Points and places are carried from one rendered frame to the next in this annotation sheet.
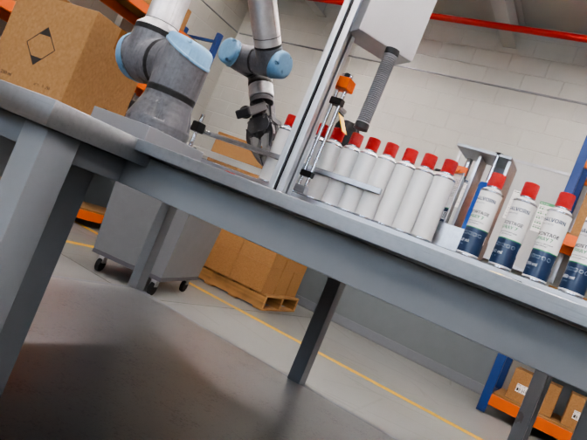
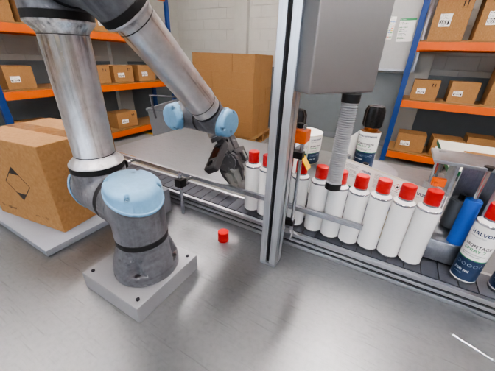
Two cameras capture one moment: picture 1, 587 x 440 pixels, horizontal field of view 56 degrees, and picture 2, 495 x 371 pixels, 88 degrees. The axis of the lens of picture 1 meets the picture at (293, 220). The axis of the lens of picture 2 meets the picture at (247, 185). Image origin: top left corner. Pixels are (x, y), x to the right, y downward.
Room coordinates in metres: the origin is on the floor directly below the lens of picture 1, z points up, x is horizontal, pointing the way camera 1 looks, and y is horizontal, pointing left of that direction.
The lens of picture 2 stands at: (0.80, 0.15, 1.34)
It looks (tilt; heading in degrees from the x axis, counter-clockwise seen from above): 27 degrees down; 359
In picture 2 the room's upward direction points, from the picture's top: 2 degrees clockwise
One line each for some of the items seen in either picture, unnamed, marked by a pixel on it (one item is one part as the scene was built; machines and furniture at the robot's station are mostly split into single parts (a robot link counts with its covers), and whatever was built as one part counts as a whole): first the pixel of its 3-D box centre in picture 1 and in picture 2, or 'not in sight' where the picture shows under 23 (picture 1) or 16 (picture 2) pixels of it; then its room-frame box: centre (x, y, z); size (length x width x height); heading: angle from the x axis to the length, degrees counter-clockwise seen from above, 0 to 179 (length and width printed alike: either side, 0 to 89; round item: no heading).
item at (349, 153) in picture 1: (343, 170); (317, 198); (1.45, -0.07, 0.98); 0.05 x 0.05 x 0.20
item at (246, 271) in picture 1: (255, 223); (233, 98); (5.54, 0.35, 0.70); 1.20 x 0.83 x 1.39; 66
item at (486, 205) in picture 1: (482, 216); (479, 243); (1.26, -0.40, 0.98); 0.05 x 0.05 x 0.20
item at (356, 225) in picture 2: (219, 137); (199, 179); (1.62, 0.29, 0.96); 1.07 x 0.01 x 0.01; 60
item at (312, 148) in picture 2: not in sight; (300, 144); (2.07, -0.15, 0.95); 0.20 x 0.20 x 0.14
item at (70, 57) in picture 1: (70, 64); (56, 169); (1.60, 0.77, 0.99); 0.30 x 0.24 x 0.27; 68
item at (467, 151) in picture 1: (487, 157); (465, 159); (1.38, -0.39, 1.14); 0.14 x 0.11 x 0.01; 60
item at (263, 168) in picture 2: not in sight; (266, 185); (1.53, 0.07, 0.98); 0.05 x 0.05 x 0.20
